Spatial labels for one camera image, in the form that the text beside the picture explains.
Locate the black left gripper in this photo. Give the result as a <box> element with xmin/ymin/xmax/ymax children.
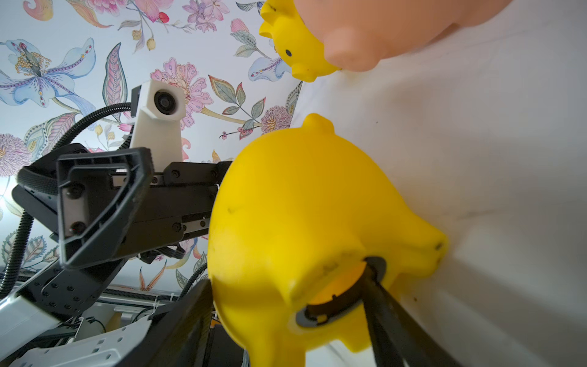
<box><xmin>13</xmin><ymin>144</ymin><xmax>232</xmax><ymax>321</ymax></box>

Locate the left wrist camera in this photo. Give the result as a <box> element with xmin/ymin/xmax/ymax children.
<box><xmin>130</xmin><ymin>80</ymin><xmax>186</xmax><ymax>172</ymax></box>

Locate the pink piggy bank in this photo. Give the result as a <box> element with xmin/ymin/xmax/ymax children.
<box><xmin>295</xmin><ymin>0</ymin><xmax>510</xmax><ymax>72</ymax></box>

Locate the yellow piggy bank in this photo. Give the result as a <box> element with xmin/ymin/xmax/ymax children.
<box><xmin>208</xmin><ymin>114</ymin><xmax>449</xmax><ymax>366</ymax></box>
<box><xmin>259</xmin><ymin>0</ymin><xmax>339</xmax><ymax>83</ymax></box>

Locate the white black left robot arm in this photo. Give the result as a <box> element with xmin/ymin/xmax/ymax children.
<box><xmin>1</xmin><ymin>144</ymin><xmax>229</xmax><ymax>366</ymax></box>

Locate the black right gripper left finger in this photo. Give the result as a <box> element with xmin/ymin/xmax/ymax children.
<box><xmin>117</xmin><ymin>279</ymin><xmax>213</xmax><ymax>367</ymax></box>

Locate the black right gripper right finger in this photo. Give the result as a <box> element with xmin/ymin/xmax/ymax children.
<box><xmin>362</xmin><ymin>265</ymin><xmax>461</xmax><ymax>367</ymax></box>

